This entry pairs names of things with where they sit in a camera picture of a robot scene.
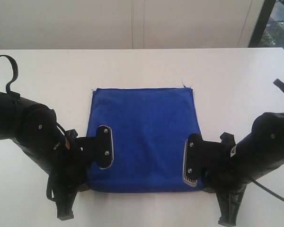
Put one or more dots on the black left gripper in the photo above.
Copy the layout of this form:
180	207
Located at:
59	154

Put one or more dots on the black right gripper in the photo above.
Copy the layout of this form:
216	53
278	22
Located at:
223	172

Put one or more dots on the blue towel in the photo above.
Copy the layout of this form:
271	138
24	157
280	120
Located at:
149	128

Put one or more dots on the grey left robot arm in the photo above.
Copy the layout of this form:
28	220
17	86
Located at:
18	113

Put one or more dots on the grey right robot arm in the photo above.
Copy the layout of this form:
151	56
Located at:
258	154

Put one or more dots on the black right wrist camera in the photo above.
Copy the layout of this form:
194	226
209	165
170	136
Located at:
199	157

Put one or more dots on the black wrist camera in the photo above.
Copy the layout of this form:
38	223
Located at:
199	157
99	148

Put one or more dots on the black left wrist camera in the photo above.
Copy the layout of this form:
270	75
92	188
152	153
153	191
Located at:
99	148

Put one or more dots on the dark window frame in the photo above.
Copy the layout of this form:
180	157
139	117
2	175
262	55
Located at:
261	23

